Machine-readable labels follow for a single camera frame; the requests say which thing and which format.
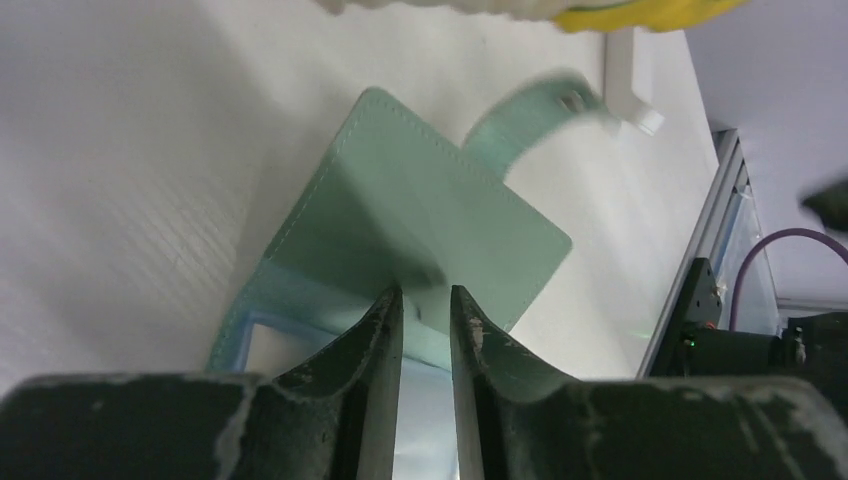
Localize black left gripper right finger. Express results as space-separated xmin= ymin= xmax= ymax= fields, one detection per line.
xmin=450 ymin=285 xmax=847 ymax=479

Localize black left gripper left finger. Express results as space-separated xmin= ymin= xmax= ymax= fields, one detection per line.
xmin=1 ymin=287 xmax=404 ymax=479

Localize white clothes rack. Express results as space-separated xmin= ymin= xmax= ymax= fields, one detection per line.
xmin=602 ymin=27 xmax=665 ymax=136

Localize cartoon print hanging garment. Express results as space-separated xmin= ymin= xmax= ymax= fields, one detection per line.
xmin=316 ymin=0 xmax=575 ymax=20

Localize yellow hanging garment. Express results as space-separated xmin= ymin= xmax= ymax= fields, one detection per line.
xmin=551 ymin=0 xmax=744 ymax=33

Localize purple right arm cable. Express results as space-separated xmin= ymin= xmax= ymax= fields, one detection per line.
xmin=728 ymin=227 xmax=848 ymax=333

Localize aluminium frame rails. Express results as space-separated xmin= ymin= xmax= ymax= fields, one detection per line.
xmin=637 ymin=129 xmax=747 ymax=378

